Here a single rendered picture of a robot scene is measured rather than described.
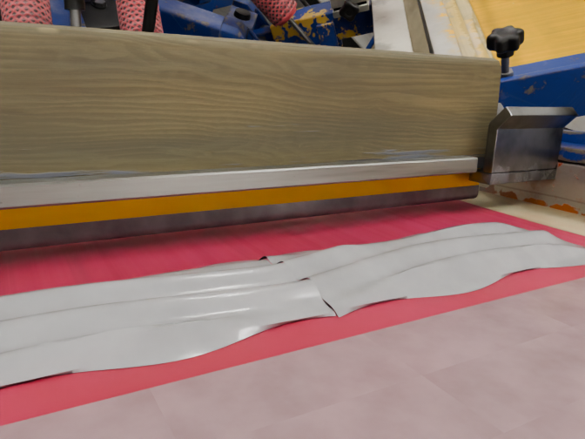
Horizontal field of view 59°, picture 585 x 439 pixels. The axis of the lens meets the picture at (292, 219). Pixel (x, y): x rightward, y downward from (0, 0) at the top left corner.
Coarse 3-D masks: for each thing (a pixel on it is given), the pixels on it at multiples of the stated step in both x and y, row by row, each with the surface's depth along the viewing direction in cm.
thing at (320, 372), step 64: (0, 256) 25; (64, 256) 25; (128, 256) 25; (192, 256) 26; (320, 320) 19; (64, 384) 15; (128, 384) 15; (192, 384) 15; (256, 384) 15; (320, 384) 15; (384, 384) 15
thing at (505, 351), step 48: (240, 240) 29; (288, 240) 29; (336, 240) 29; (384, 240) 29; (576, 240) 31; (528, 288) 23; (576, 288) 23; (384, 336) 18; (432, 336) 18; (480, 336) 18; (528, 336) 19; (576, 336) 19; (480, 384) 15; (528, 384) 16; (576, 384) 16; (528, 432) 13; (576, 432) 13
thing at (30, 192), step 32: (384, 160) 32; (416, 160) 32; (448, 160) 33; (0, 192) 21; (32, 192) 22; (64, 192) 22; (96, 192) 23; (128, 192) 24; (160, 192) 24; (192, 192) 25
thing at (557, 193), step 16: (560, 160) 39; (560, 176) 38; (576, 176) 37; (496, 192) 43; (512, 192) 42; (528, 192) 41; (544, 192) 40; (560, 192) 38; (576, 192) 37; (560, 208) 39; (576, 208) 37
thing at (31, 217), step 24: (480, 168) 38; (240, 192) 29; (264, 192) 30; (288, 192) 30; (312, 192) 31; (336, 192) 32; (360, 192) 33; (384, 192) 34; (0, 216) 23; (24, 216) 24; (48, 216) 24; (72, 216) 25; (96, 216) 25; (120, 216) 26; (144, 216) 26
